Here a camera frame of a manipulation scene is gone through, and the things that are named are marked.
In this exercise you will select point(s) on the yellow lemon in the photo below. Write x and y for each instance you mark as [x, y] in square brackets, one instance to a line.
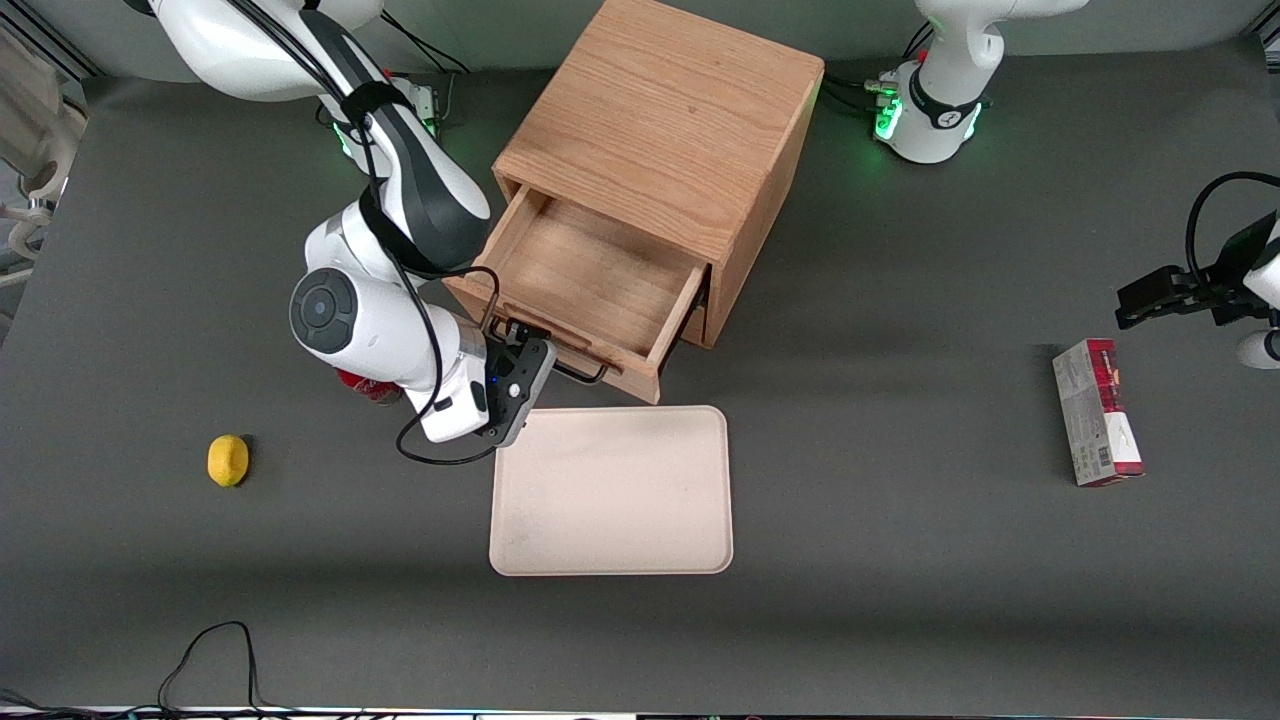
[228, 461]

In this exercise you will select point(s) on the grey metal rail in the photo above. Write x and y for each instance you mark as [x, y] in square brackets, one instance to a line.
[1268, 35]
[65, 45]

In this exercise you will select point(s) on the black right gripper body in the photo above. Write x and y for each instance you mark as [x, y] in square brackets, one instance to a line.
[507, 346]

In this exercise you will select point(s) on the red cola bottle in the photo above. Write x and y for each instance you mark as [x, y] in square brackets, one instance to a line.
[372, 390]

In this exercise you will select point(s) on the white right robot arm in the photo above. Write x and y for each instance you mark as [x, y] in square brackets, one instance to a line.
[350, 320]

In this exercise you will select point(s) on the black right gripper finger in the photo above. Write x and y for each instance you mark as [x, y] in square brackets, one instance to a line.
[536, 336]
[508, 331]

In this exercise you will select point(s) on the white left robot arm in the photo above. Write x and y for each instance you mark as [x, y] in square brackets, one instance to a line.
[940, 100]

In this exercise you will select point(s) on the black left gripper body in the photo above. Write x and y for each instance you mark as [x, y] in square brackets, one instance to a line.
[1232, 271]

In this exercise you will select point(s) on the oak wooden drawer cabinet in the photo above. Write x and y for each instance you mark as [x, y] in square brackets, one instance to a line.
[670, 110]

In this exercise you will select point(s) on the white equipment beside table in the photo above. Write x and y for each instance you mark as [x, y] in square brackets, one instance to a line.
[40, 150]

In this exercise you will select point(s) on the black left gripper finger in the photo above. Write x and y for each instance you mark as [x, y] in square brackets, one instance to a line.
[1150, 285]
[1150, 313]

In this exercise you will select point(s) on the grey and red carton box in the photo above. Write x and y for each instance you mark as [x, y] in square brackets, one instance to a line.
[1095, 420]

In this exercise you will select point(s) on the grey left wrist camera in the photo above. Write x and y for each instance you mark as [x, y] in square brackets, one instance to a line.
[1258, 350]

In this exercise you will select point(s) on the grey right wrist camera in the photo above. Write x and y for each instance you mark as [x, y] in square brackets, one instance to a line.
[528, 395]

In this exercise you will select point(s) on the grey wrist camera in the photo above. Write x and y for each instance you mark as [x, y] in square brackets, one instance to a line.
[1258, 350]
[528, 395]

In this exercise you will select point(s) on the beige rectangular tray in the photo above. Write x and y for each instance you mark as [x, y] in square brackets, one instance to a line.
[610, 490]

